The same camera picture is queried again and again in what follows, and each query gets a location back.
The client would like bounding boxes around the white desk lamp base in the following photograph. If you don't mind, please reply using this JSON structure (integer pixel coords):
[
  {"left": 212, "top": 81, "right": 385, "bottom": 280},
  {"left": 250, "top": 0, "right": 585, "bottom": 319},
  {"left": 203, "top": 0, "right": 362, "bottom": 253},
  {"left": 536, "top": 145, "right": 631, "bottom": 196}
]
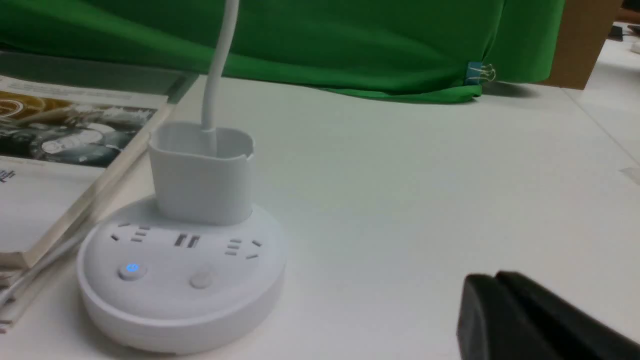
[{"left": 76, "top": 0, "right": 286, "bottom": 355}]

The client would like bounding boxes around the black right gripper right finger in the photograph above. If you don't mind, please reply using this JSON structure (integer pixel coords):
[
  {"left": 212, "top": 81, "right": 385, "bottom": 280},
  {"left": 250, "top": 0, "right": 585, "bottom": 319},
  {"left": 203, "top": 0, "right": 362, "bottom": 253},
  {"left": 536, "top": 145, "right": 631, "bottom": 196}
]
[{"left": 495, "top": 271, "right": 640, "bottom": 360}]

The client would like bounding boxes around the white lamp power cable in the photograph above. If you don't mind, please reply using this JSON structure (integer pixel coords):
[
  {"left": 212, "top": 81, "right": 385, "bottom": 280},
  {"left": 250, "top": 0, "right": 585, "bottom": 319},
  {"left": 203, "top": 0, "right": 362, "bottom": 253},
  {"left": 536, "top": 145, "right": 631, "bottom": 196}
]
[{"left": 0, "top": 227, "right": 96, "bottom": 308}]

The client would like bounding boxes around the green fabric backdrop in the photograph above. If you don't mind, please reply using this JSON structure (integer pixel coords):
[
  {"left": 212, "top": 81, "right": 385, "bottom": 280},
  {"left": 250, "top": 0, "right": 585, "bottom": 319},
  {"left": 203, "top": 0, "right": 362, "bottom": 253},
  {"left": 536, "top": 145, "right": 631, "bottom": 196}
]
[{"left": 0, "top": 0, "right": 565, "bottom": 104}]

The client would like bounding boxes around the brown cardboard box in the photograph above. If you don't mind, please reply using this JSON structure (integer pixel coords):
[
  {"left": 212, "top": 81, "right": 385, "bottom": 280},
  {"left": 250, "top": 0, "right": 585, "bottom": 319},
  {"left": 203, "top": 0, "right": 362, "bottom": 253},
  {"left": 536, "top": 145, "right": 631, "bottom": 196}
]
[{"left": 540, "top": 0, "right": 623, "bottom": 91}]

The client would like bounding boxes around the blue binder clip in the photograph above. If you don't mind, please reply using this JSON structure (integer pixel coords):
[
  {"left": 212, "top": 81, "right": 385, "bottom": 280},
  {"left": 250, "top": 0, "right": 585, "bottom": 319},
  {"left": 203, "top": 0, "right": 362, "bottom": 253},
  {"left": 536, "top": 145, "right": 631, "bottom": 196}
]
[{"left": 463, "top": 62, "right": 497, "bottom": 85}]

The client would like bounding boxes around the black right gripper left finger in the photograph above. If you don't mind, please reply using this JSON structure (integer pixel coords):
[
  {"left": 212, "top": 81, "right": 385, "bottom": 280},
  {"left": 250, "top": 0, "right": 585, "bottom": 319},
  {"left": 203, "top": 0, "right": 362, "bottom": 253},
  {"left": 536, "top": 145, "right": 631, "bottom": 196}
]
[{"left": 456, "top": 274, "right": 562, "bottom": 360}]

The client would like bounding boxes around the lower book in stack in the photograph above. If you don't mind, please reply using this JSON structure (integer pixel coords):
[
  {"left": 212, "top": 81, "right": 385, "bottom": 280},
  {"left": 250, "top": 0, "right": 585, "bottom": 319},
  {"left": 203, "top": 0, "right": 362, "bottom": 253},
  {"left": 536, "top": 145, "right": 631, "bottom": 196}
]
[{"left": 0, "top": 240, "right": 76, "bottom": 333}]

